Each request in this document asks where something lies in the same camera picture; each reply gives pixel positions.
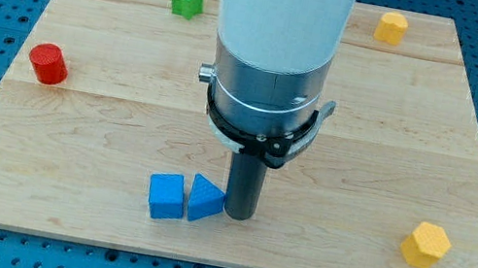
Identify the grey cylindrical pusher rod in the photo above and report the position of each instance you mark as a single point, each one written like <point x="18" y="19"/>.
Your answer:
<point x="244" y="185"/>

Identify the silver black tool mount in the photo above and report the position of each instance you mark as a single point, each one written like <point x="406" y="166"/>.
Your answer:
<point x="271" y="116"/>

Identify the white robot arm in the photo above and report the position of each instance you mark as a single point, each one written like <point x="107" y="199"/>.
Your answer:
<point x="271" y="62"/>

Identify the blue triangle block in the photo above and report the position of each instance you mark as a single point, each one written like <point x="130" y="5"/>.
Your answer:
<point x="205" y="199"/>

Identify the blue cube block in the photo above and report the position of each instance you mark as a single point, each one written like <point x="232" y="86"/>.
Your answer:
<point x="166" y="196"/>

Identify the yellow heart block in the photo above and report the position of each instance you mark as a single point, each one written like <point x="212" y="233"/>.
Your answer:
<point x="391" y="28"/>

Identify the yellow hexagon block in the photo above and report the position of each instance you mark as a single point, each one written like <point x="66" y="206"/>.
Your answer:
<point x="425" y="245"/>

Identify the red cylinder block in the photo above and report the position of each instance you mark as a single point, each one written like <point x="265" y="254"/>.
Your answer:
<point x="48" y="64"/>

